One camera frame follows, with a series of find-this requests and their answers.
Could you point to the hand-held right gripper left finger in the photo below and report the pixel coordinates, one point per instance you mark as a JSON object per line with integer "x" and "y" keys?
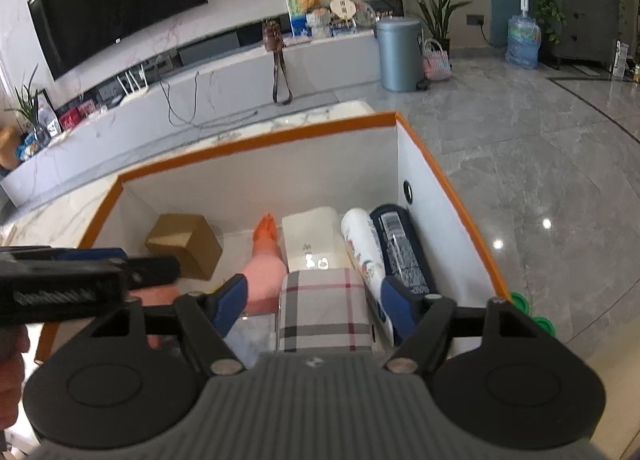
{"x": 230, "y": 302}

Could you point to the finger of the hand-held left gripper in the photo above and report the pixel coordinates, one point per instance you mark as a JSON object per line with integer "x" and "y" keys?
{"x": 155, "y": 271}
{"x": 90, "y": 254}

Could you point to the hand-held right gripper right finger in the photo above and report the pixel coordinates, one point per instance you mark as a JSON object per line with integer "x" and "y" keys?
{"x": 400, "y": 307}

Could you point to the large pink case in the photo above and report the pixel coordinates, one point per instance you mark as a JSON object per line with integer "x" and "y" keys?
{"x": 155, "y": 297}

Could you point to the brown cardboard box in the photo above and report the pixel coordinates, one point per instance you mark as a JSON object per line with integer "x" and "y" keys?
{"x": 185, "y": 245}

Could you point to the silver box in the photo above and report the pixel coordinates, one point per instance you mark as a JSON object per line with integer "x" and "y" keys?
{"x": 255, "y": 335}

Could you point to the dark blue tube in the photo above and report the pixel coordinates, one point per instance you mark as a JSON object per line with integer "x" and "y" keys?
{"x": 400, "y": 250}

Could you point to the orange cardboard box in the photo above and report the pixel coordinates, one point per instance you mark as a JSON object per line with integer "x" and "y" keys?
{"x": 440, "y": 240}

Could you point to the white cream tube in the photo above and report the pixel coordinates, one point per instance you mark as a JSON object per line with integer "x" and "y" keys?
{"x": 360, "y": 240}

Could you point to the plaid case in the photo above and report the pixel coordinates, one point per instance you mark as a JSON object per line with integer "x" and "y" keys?
{"x": 320, "y": 310}

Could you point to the white glasses case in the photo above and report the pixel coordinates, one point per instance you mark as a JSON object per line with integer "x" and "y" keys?
{"x": 310, "y": 235}

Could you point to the person's left hand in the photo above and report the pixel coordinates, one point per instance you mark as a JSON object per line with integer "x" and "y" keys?
{"x": 12, "y": 370}

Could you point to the green plastic cap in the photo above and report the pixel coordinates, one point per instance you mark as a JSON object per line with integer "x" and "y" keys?
{"x": 544, "y": 326}
{"x": 520, "y": 301}

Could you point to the blue snack bags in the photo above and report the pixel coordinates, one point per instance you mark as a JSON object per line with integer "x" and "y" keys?
{"x": 32, "y": 145}

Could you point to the bronze vase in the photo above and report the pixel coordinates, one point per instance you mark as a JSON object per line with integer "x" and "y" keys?
{"x": 10, "y": 148}

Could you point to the red box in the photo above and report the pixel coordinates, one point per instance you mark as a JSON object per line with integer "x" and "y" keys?
{"x": 70, "y": 118}
{"x": 87, "y": 108}

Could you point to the green potted plant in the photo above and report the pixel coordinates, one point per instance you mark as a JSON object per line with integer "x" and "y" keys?
{"x": 27, "y": 100}

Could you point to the white router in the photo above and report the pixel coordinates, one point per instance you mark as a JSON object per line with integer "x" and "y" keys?
{"x": 134, "y": 90}

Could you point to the white marble television console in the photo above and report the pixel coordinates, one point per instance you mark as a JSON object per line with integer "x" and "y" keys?
{"x": 225, "y": 75}

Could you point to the woven basket bag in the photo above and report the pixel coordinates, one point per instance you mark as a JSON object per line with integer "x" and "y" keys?
{"x": 436, "y": 65}

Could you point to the grey trash can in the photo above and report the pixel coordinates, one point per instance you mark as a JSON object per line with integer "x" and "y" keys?
{"x": 400, "y": 58}

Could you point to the black television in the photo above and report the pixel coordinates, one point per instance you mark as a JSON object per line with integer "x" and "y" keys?
{"x": 120, "y": 0}

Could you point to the bear picture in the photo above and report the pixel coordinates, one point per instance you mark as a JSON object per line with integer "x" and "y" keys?
{"x": 297, "y": 15}

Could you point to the blue water bottle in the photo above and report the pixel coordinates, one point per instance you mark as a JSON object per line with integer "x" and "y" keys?
{"x": 522, "y": 40}

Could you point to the long-leaf potted plant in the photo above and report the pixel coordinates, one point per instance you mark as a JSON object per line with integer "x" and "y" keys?
{"x": 440, "y": 15}

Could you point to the silver decorative plate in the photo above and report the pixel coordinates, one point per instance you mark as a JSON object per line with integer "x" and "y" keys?
{"x": 365, "y": 14}

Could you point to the round paper fan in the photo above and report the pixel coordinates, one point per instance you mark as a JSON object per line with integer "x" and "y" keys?
{"x": 342, "y": 8}

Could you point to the grey cabinet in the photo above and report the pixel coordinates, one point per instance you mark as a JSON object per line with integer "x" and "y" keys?
{"x": 590, "y": 20}

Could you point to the black picture frame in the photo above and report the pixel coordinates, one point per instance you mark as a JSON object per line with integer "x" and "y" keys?
{"x": 55, "y": 115}

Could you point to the black wall socket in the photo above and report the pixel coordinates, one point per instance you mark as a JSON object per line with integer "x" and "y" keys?
{"x": 475, "y": 20}

